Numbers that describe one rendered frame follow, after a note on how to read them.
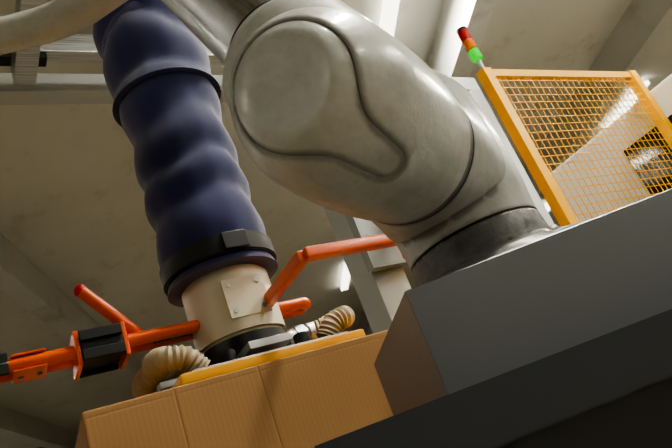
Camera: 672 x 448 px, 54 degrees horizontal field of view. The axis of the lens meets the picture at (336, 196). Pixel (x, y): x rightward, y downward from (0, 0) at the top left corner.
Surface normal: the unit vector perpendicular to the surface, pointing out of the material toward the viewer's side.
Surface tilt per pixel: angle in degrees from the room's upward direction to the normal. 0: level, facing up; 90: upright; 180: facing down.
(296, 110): 93
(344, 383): 90
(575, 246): 90
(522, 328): 90
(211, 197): 75
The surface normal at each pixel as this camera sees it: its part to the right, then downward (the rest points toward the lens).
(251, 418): 0.36, -0.51
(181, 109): 0.01, -0.65
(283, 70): -0.43, -0.11
